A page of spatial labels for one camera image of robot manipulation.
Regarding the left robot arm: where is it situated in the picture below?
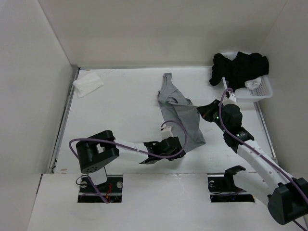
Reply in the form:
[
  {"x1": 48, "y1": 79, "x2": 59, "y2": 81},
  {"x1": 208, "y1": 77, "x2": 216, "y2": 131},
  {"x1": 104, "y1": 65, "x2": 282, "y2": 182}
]
[{"x1": 69, "y1": 130, "x2": 186, "y2": 192}]

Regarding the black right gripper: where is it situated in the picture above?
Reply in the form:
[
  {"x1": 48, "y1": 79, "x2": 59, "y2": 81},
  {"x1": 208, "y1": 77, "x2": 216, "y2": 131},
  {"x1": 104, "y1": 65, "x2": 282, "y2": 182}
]
[{"x1": 197, "y1": 99, "x2": 229, "y2": 133}]

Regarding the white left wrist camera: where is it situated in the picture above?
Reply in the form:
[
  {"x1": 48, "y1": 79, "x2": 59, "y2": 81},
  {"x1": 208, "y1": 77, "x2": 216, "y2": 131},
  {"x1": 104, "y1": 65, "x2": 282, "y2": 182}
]
[{"x1": 161, "y1": 126, "x2": 174, "y2": 140}]

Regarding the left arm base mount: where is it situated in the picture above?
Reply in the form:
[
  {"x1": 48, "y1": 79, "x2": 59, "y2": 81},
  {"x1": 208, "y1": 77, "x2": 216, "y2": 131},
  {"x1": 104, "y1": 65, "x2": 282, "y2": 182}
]
[{"x1": 75, "y1": 175, "x2": 123, "y2": 203}]

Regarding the white plastic laundry basket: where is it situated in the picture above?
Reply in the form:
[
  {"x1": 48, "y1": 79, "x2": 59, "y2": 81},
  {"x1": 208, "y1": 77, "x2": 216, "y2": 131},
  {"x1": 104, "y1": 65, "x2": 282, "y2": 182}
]
[{"x1": 218, "y1": 50, "x2": 274, "y2": 103}]

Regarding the black tank top pile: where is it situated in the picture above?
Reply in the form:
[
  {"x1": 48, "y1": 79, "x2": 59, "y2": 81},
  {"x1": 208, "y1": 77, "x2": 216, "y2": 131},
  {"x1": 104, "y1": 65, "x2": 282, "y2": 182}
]
[{"x1": 209, "y1": 51, "x2": 269, "y2": 91}]

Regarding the white folded tank top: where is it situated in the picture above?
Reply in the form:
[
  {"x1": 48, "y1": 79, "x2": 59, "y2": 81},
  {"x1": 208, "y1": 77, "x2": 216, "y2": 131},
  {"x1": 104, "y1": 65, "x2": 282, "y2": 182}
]
[{"x1": 73, "y1": 73, "x2": 104, "y2": 98}]

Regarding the grey tank top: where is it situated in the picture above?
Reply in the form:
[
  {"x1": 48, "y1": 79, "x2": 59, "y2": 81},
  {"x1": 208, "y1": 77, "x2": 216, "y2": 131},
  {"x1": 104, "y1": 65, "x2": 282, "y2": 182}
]
[{"x1": 157, "y1": 73, "x2": 205, "y2": 153}]

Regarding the white crumpled tank top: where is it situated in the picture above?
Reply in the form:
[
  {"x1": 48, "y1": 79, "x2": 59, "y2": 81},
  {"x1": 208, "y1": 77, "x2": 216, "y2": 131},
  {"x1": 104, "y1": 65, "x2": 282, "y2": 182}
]
[{"x1": 244, "y1": 77, "x2": 262, "y2": 90}]

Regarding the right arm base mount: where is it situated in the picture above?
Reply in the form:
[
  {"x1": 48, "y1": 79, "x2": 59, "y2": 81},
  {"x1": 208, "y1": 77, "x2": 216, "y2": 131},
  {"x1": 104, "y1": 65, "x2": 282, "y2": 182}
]
[{"x1": 207, "y1": 174, "x2": 255, "y2": 203}]

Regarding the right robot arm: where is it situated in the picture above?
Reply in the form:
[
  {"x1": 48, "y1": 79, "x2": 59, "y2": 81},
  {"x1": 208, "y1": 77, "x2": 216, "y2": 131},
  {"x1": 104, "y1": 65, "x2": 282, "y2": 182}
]
[{"x1": 197, "y1": 100, "x2": 308, "y2": 225}]

